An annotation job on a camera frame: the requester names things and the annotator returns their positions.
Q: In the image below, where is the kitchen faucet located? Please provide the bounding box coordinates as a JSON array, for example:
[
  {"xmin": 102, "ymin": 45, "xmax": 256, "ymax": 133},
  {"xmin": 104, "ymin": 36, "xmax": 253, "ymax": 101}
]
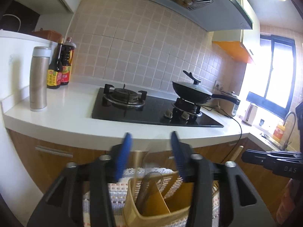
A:
[{"xmin": 281, "ymin": 111, "xmax": 297, "ymax": 151}]

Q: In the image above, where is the orange container by sink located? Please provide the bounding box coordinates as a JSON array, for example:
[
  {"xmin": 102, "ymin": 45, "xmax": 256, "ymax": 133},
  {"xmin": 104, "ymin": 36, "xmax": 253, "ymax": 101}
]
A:
[{"xmin": 272, "ymin": 124, "xmax": 286, "ymax": 142}]

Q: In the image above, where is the striped woven table mat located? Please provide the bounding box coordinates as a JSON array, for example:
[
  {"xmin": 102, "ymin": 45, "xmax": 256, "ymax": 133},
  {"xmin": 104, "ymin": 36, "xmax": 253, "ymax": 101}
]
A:
[{"xmin": 82, "ymin": 167, "xmax": 222, "ymax": 227}]

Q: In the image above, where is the yellow plastic utensil basket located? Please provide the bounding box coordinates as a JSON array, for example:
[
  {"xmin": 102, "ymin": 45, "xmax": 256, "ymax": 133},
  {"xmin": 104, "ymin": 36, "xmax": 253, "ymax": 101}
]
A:
[{"xmin": 123, "ymin": 172, "xmax": 194, "ymax": 226}]

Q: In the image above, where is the black gas stove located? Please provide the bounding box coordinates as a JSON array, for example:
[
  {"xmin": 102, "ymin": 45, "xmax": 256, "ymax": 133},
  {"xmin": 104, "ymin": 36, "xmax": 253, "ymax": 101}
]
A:
[{"xmin": 91, "ymin": 84, "xmax": 223, "ymax": 128}]

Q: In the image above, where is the white electric kettle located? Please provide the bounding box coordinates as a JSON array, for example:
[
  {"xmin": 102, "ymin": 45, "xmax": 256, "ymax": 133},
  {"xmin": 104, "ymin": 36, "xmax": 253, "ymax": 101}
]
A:
[{"xmin": 242, "ymin": 103, "xmax": 258, "ymax": 126}]

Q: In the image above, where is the rice cooker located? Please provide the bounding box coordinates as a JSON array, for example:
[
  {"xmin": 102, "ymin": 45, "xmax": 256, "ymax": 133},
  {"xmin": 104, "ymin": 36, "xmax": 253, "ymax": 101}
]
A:
[{"xmin": 219, "ymin": 90, "xmax": 240, "ymax": 117}]

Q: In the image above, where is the dark soy sauce bottle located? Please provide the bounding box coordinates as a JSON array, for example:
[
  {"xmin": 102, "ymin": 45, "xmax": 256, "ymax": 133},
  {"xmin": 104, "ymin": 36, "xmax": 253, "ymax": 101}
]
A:
[{"xmin": 47, "ymin": 38, "xmax": 64, "ymax": 89}]

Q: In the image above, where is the large soy sauce bottle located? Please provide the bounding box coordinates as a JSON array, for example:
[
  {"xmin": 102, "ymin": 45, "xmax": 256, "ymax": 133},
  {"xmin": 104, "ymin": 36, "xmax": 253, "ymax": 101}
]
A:
[{"xmin": 61, "ymin": 37, "xmax": 77, "ymax": 86}]

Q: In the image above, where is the steel thermos flask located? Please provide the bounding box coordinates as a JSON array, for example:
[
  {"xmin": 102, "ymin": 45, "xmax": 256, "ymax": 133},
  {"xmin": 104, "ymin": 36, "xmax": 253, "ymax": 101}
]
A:
[{"xmin": 29, "ymin": 47, "xmax": 51, "ymax": 112}]

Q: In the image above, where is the grey range hood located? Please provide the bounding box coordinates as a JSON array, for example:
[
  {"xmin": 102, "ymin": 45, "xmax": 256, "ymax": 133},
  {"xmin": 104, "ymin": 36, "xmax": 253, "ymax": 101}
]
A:
[{"xmin": 150, "ymin": 0, "xmax": 253, "ymax": 32}]

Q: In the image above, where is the white refrigerator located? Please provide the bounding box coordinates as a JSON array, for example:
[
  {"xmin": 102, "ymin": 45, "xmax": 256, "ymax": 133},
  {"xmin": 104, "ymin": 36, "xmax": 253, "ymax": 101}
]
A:
[{"xmin": 0, "ymin": 30, "xmax": 57, "ymax": 100}]

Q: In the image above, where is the black power cable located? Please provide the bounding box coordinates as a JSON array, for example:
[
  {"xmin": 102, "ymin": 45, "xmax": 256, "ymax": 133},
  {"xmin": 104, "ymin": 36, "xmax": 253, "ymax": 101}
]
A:
[{"xmin": 201, "ymin": 103, "xmax": 244, "ymax": 165}]

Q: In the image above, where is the orange wall cabinet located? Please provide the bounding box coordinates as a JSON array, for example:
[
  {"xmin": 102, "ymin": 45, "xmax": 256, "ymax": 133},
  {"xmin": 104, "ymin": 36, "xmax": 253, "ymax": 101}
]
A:
[{"xmin": 212, "ymin": 0, "xmax": 260, "ymax": 63}]

